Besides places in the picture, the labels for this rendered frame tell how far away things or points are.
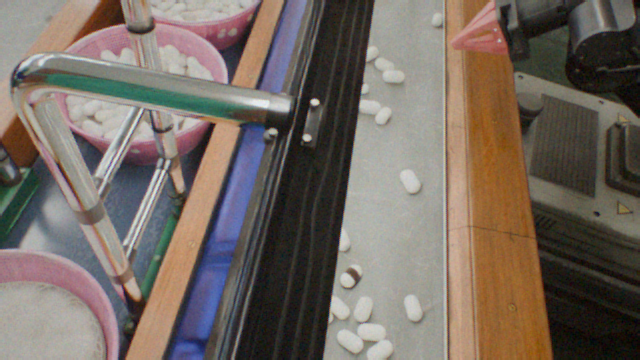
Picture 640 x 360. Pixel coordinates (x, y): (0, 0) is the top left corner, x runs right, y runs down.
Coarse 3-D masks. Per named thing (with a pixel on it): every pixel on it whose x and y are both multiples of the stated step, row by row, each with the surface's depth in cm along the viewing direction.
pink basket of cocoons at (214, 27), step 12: (240, 12) 87; (252, 12) 92; (168, 24) 86; (180, 24) 84; (192, 24) 84; (204, 24) 85; (216, 24) 86; (228, 24) 88; (240, 24) 91; (180, 36) 89; (204, 36) 89; (216, 36) 90; (228, 36) 92; (240, 36) 96; (216, 48) 94
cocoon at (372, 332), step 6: (366, 324) 57; (372, 324) 57; (360, 330) 57; (366, 330) 56; (372, 330) 56; (378, 330) 56; (384, 330) 57; (360, 336) 57; (366, 336) 56; (372, 336) 56; (378, 336) 56; (384, 336) 57
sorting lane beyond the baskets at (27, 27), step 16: (0, 0) 87; (16, 0) 87; (32, 0) 88; (48, 0) 88; (64, 0) 89; (0, 16) 84; (16, 16) 85; (32, 16) 85; (48, 16) 86; (0, 32) 82; (16, 32) 82; (32, 32) 83; (0, 48) 80; (16, 48) 80; (0, 64) 78; (0, 80) 76
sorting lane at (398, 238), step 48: (384, 0) 99; (432, 0) 101; (384, 48) 90; (432, 48) 92; (384, 96) 83; (432, 96) 84; (384, 144) 76; (432, 144) 77; (384, 192) 71; (432, 192) 71; (384, 240) 66; (432, 240) 67; (336, 288) 61; (384, 288) 62; (432, 288) 62; (336, 336) 57; (432, 336) 59
